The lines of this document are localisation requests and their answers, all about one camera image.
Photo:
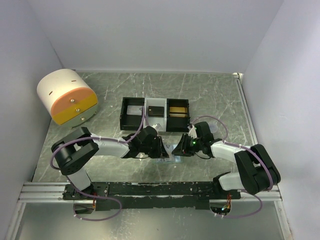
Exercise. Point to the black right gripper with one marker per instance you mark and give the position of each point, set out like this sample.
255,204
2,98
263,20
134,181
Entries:
182,148

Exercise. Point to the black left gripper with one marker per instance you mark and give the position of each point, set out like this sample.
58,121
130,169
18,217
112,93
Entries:
160,151

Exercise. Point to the white VIP credit card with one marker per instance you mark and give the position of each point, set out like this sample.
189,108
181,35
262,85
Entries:
170,159

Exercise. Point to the green card holder wallet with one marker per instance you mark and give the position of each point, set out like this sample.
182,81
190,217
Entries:
179,159

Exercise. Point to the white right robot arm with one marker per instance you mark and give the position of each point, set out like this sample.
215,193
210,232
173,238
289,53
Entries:
256,171

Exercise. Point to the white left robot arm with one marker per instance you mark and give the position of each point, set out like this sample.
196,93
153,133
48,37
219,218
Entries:
72,152

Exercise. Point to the gold cards in right bin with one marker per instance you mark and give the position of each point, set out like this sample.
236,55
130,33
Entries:
179,112

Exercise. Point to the black cards in middle bin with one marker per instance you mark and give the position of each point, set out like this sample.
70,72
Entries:
156,111

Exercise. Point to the silver cards in left bin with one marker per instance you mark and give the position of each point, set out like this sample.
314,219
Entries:
134,110

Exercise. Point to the black right tray bin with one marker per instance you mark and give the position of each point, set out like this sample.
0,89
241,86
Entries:
174,124

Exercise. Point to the black tray bin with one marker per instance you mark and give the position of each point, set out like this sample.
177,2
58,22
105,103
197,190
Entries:
174,124
130,123

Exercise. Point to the small clear plastic cup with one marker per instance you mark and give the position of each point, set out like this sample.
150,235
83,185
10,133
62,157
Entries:
213,127

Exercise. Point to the black left tray bin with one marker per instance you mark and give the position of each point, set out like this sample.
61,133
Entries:
130,123

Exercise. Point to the white middle tray bin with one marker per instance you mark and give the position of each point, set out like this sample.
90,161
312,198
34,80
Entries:
149,121

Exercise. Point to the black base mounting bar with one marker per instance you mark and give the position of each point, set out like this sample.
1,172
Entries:
149,195

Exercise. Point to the round drawer cabinet white orange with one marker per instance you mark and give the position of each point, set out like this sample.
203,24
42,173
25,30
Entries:
67,97

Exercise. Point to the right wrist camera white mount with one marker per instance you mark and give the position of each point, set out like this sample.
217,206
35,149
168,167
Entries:
192,132

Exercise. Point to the aluminium right side rail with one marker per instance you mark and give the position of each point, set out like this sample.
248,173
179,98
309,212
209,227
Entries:
238,79

